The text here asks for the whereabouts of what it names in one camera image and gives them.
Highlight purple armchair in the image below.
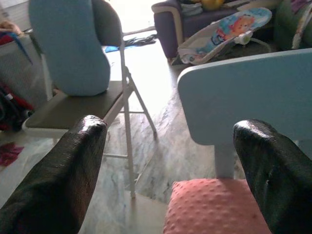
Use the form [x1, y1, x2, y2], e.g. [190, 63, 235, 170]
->
[151, 0, 276, 59]

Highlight white folded cloth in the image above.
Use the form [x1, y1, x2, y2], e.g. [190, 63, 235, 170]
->
[181, 2, 203, 17]

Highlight grey green leather sofa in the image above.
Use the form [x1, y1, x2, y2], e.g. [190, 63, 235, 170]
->
[274, 0, 312, 51]

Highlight pink dotted pillow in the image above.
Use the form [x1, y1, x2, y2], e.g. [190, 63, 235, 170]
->
[163, 178, 273, 234]

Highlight dark clothes heap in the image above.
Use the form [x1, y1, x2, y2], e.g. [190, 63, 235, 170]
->
[123, 34, 157, 47]

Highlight colourful baby bouncer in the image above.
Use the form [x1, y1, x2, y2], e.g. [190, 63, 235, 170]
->
[172, 7, 273, 66]

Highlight light blue pillow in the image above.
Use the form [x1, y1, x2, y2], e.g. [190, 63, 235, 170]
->
[28, 0, 111, 97]

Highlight grey folding chair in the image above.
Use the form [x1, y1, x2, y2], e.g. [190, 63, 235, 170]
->
[23, 0, 158, 198]

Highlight light blue small chair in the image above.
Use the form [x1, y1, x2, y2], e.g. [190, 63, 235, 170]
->
[177, 48, 312, 180]

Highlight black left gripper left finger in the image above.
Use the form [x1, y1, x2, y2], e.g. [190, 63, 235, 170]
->
[0, 115, 108, 234]

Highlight yellow toy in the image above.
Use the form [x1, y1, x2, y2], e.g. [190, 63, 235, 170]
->
[201, 0, 225, 10]

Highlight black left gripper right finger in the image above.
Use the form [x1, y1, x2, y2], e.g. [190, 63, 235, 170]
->
[233, 119, 312, 234]

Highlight magenta cloth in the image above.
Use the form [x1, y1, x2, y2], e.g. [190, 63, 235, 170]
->
[0, 142, 25, 167]

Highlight red and dark clothes pile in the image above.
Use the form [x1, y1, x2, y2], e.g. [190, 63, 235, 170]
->
[0, 82, 34, 132]

